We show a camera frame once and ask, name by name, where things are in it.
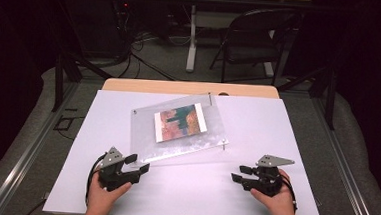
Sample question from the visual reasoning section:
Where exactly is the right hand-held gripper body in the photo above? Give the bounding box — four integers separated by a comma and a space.
251, 153, 296, 199

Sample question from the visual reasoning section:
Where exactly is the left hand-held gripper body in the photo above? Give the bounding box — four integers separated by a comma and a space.
96, 145, 135, 194

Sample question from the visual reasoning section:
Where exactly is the clear acrylic photo frame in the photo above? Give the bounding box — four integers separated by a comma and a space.
127, 88, 233, 170

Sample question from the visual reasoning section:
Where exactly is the painting print card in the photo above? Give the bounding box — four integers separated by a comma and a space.
151, 99, 210, 147

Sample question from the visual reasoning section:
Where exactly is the person's right hand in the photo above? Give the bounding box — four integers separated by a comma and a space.
249, 166, 304, 215

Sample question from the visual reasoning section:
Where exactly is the person's left hand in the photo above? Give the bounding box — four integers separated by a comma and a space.
86, 171, 133, 215

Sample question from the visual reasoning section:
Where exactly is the white board sheet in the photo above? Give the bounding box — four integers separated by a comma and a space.
42, 84, 330, 215

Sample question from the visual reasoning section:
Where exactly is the light wooden table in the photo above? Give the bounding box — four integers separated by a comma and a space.
100, 75, 281, 102

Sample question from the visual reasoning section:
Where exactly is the black metal stand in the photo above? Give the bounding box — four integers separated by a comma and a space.
274, 62, 339, 131
51, 50, 116, 117

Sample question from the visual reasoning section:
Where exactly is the black folding chair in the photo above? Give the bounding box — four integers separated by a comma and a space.
208, 4, 303, 89

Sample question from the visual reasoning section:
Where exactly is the white desk with legs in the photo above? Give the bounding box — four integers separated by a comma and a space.
165, 0, 315, 81

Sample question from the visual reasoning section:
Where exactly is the dark equipment with red light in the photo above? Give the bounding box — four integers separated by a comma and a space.
106, 0, 138, 53

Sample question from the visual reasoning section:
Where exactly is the left hand-held gripper black cable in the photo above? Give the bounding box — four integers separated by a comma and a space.
84, 151, 109, 207

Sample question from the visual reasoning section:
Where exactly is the hand-held gripper black cable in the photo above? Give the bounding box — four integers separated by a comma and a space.
277, 174, 301, 214
84, 151, 109, 207

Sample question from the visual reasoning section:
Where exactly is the right hand-held gripper black cable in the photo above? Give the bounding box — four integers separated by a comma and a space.
277, 174, 301, 214

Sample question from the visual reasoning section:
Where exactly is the aluminium rail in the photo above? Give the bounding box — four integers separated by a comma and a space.
305, 94, 381, 215
0, 75, 81, 215

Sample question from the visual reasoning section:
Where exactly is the tangle of floor cables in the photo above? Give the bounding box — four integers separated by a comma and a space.
111, 27, 181, 83

